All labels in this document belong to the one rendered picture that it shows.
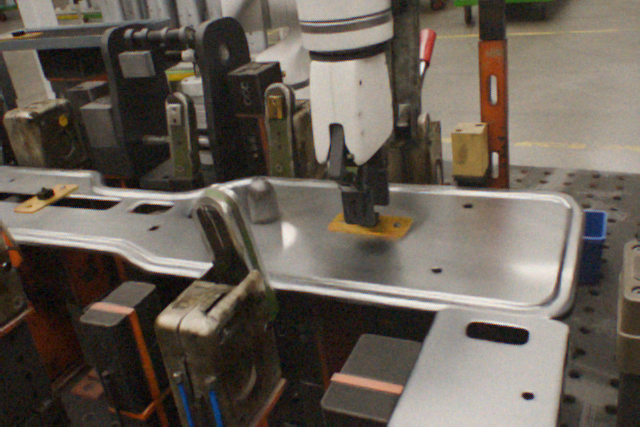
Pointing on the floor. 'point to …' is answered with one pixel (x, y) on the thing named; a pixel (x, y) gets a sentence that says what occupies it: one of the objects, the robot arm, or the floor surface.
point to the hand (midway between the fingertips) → (366, 196)
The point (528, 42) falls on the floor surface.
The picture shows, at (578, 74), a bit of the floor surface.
